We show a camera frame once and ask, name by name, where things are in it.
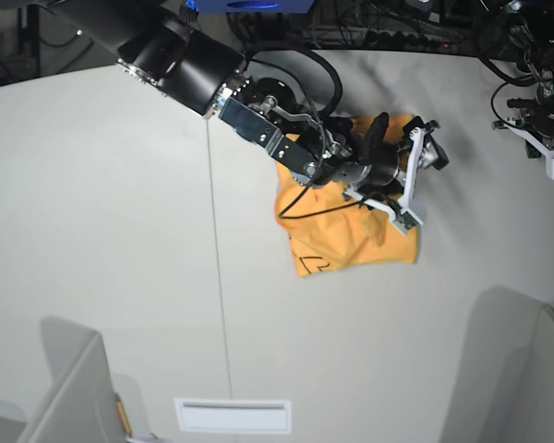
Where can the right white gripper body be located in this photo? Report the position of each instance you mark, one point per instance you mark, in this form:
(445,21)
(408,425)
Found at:
(385,171)

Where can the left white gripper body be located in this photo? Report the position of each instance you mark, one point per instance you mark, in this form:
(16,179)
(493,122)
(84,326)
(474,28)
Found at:
(533,121)

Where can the orange yellow T-shirt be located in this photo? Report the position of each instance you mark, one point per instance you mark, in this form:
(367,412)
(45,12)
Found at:
(324,239)

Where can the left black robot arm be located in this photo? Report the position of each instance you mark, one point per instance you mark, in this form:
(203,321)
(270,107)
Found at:
(529,27)

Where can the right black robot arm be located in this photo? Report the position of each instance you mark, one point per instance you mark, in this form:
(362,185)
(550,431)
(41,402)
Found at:
(161,50)

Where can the purple blue device box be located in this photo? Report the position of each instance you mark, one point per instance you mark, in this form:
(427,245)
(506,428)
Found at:
(261,6)

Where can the white table slot plate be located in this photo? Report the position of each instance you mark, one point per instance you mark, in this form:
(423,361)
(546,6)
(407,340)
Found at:
(234,416)

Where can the orange tool in bin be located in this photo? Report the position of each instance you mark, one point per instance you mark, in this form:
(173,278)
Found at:
(123,418)

